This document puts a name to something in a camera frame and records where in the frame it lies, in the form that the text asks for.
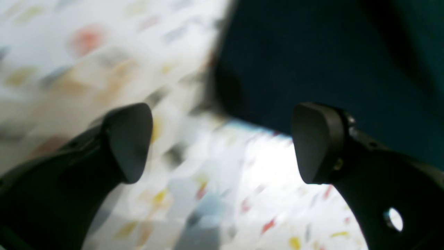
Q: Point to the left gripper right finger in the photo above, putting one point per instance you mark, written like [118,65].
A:
[396,200]

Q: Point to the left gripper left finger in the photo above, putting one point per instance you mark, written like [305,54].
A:
[49,203]

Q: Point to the black t-shirt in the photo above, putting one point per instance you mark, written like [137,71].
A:
[380,60]

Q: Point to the terrazzo pattern tablecloth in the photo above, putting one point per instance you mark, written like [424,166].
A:
[210,182]

